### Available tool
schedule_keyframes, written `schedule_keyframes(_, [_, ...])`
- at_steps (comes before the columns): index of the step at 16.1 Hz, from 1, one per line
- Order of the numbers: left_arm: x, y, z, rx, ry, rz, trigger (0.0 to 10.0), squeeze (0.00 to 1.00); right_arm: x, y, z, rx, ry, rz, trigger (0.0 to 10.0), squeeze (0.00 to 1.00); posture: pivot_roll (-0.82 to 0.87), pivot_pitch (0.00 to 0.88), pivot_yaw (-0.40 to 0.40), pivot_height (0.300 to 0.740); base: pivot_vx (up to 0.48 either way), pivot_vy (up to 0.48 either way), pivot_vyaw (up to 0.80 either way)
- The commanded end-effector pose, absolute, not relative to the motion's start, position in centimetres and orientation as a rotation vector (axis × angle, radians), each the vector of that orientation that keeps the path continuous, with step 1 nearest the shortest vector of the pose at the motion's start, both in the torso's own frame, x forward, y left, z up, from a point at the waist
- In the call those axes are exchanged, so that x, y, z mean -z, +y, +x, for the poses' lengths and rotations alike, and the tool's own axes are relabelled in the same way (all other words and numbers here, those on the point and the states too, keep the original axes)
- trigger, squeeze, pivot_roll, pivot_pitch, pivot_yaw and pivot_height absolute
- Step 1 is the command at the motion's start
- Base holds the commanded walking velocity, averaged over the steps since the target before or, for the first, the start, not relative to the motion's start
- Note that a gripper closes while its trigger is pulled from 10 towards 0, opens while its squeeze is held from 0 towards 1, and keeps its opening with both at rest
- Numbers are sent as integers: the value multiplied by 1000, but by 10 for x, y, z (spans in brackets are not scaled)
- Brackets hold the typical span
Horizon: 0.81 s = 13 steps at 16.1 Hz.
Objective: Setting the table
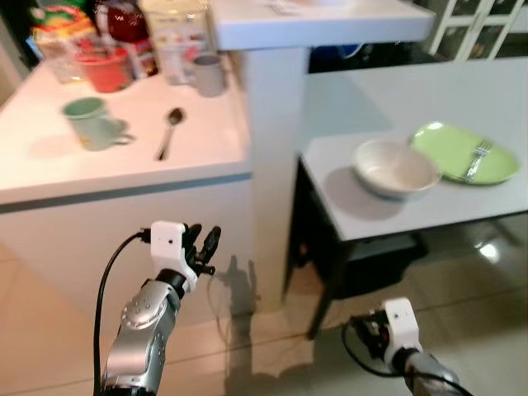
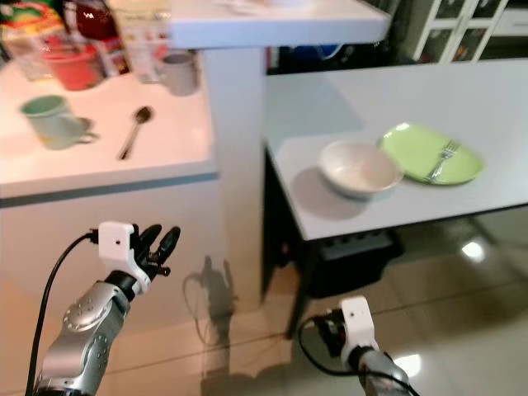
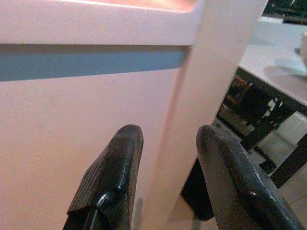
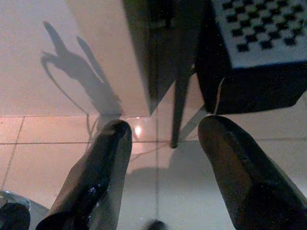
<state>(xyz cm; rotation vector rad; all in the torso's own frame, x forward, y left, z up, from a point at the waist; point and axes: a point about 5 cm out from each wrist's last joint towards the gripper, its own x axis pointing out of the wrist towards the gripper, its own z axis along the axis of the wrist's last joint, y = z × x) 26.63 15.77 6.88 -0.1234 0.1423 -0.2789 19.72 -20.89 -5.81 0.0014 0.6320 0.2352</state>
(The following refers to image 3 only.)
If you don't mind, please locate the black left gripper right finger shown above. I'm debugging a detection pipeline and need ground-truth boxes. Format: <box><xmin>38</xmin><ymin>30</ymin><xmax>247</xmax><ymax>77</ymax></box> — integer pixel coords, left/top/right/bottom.
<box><xmin>196</xmin><ymin>124</ymin><xmax>306</xmax><ymax>230</ymax></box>

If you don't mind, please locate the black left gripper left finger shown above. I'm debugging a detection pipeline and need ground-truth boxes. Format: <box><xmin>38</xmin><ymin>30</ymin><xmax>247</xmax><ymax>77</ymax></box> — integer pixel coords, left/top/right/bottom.
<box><xmin>63</xmin><ymin>124</ymin><xmax>144</xmax><ymax>230</ymax></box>

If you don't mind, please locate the white kitchen counter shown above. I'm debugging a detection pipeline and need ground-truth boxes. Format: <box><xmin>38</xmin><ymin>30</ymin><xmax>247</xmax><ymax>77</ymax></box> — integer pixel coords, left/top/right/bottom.
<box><xmin>0</xmin><ymin>0</ymin><xmax>200</xmax><ymax>230</ymax></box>

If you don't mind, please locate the white ceramic bowl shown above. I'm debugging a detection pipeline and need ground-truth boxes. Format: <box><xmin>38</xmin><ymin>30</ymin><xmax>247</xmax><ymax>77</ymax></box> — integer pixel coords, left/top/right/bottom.
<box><xmin>294</xmin><ymin>30</ymin><xmax>307</xmax><ymax>63</ymax></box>

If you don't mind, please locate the white table with black frame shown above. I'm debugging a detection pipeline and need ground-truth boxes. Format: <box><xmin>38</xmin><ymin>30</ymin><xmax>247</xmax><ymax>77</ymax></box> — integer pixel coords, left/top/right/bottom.
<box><xmin>215</xmin><ymin>15</ymin><xmax>307</xmax><ymax>190</ymax></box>

